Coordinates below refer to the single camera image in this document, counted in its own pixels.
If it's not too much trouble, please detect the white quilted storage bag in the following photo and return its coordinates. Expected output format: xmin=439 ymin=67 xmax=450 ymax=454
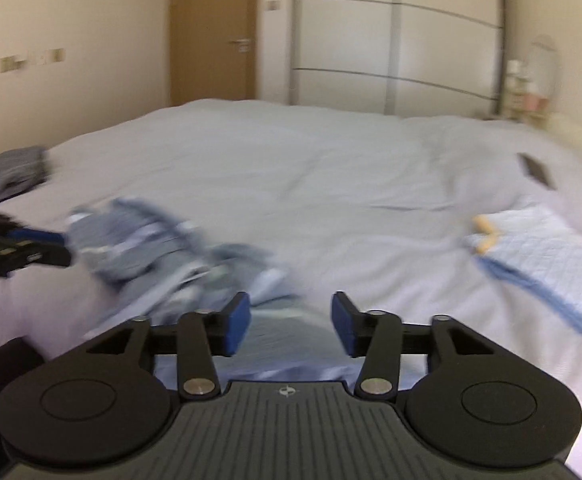
xmin=465 ymin=203 xmax=582 ymax=334

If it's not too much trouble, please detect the pink cup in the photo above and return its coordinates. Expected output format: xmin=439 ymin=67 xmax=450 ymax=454
xmin=522 ymin=92 xmax=545 ymax=113

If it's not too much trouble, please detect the grey white striped garment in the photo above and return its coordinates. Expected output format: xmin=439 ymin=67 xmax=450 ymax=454
xmin=67 ymin=197 xmax=295 ymax=339

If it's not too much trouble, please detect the white bed duvet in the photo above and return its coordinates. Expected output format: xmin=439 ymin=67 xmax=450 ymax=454
xmin=0 ymin=100 xmax=582 ymax=476

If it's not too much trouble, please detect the wooden door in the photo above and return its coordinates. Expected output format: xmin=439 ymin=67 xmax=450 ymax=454
xmin=169 ymin=0 xmax=257 ymax=105

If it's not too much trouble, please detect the grey folded clothes pile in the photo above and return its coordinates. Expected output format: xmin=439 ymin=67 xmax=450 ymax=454
xmin=0 ymin=146 xmax=49 ymax=203

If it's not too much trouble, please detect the white sliding wardrobe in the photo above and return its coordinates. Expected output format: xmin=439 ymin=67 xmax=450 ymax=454
xmin=289 ymin=0 xmax=506 ymax=117

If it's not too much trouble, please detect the wall switch plate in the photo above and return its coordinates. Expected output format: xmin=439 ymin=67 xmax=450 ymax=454
xmin=0 ymin=48 xmax=66 ymax=74

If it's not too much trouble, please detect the bedside shelf with bottles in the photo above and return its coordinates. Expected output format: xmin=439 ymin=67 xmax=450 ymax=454
xmin=500 ymin=60 xmax=549 ymax=128

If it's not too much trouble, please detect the dark phone on bed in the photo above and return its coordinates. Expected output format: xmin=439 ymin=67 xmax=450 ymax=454
xmin=517 ymin=153 xmax=556 ymax=191

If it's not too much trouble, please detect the round mirror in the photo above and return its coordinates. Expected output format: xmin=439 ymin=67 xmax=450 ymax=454
xmin=526 ymin=35 xmax=559 ymax=110

